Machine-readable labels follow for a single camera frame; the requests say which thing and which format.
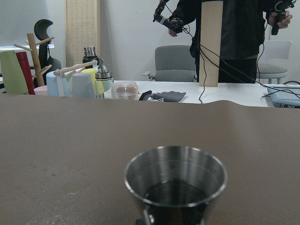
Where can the grey cloth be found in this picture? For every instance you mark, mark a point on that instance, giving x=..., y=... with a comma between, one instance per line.
x=171, y=96

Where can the glass oil dispenser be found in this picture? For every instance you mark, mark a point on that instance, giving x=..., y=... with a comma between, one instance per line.
x=104, y=82

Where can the blue teach pendant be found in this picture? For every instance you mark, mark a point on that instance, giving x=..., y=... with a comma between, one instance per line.
x=284, y=96

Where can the light blue mug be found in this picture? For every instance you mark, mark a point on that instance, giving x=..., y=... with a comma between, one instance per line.
x=52, y=87

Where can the grey office chair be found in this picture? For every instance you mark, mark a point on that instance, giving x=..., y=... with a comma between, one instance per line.
x=173, y=63

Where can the wooden mug tree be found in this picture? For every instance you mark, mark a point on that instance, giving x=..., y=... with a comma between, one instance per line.
x=34, y=54

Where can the person in black jacket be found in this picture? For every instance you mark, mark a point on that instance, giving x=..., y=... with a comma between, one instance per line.
x=242, y=33

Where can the grey blue mug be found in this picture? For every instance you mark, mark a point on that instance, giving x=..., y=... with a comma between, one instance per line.
x=82, y=86

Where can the green cup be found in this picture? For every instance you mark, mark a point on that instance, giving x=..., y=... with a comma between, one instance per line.
x=12, y=74

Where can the clear egg carton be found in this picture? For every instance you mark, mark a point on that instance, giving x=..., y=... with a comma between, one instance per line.
x=126, y=90

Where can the steel double jigger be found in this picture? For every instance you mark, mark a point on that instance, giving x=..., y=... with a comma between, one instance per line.
x=175, y=185

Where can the black steel flask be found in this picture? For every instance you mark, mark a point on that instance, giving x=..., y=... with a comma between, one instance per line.
x=90, y=55

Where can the white chair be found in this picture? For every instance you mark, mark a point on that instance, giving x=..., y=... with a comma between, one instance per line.
x=270, y=60

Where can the light wooden post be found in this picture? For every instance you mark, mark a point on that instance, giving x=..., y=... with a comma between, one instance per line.
x=210, y=39

